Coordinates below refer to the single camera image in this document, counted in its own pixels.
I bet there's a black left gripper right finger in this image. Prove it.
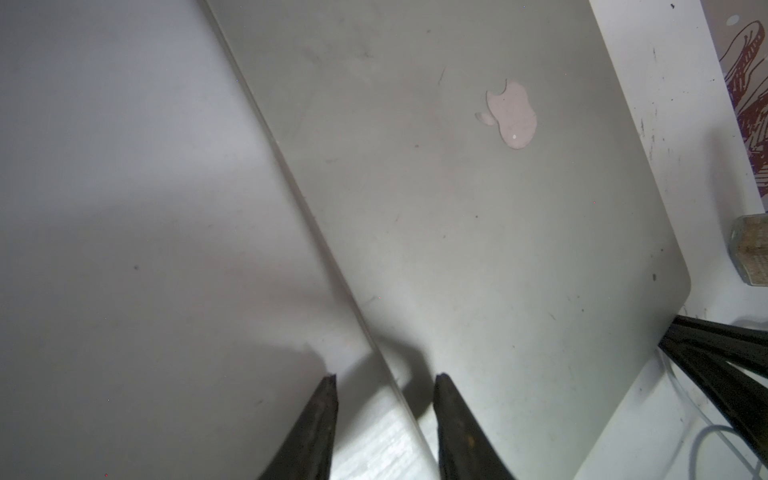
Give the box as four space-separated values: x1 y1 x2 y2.
433 373 515 480

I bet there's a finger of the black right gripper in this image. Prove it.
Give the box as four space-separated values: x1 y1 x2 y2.
660 339 767 465
670 315 767 378

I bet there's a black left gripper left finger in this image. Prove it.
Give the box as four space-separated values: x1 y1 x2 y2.
259 374 339 480

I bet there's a white laptop charger cable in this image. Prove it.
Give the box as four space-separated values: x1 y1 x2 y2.
659 353 768 480

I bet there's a silver laptop on right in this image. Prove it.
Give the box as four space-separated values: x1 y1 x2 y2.
209 1 690 479

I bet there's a silver-lid glass spice jar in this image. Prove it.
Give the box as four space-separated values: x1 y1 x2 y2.
728 213 767 287

